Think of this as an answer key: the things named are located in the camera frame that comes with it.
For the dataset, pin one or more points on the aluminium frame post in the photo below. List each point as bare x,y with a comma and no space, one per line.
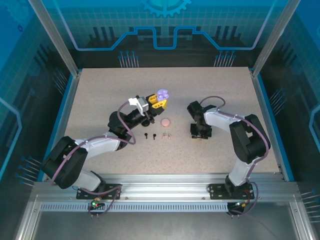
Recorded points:
273,37
56,40

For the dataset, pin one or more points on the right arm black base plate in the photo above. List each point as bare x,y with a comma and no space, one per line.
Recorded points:
217,192

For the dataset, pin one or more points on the aluminium lower frame rail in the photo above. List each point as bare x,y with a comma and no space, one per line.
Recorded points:
26,220
301,222

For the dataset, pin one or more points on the aluminium blue side rail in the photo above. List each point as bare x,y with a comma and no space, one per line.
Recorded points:
62,112
275,125

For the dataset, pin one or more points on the small connector board with LED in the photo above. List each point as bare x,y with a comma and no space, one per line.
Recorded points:
241,204
96,203

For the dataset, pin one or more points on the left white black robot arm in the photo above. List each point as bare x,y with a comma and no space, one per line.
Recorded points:
65,162

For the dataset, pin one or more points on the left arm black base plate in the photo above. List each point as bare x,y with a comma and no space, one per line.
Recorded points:
83,193

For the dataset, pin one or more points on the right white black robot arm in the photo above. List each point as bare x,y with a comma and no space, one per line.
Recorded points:
250,140

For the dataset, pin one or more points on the aluminium frame cross beam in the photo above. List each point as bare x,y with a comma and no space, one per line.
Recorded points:
162,187

